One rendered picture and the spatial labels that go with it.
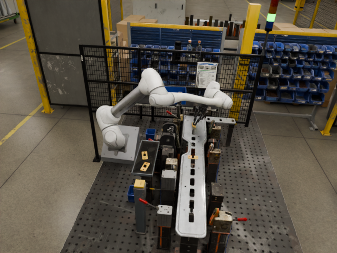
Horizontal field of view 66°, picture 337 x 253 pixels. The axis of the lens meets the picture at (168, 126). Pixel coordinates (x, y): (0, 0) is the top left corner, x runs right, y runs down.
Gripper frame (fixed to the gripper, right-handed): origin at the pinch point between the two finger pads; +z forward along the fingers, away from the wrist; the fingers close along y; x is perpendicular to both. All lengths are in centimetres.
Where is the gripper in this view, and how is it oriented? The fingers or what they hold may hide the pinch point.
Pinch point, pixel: (195, 121)
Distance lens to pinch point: 247.7
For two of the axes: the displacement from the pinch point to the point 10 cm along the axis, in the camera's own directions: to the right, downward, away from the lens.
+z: -3.8, 8.2, 4.3
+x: 0.6, -4.4, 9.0
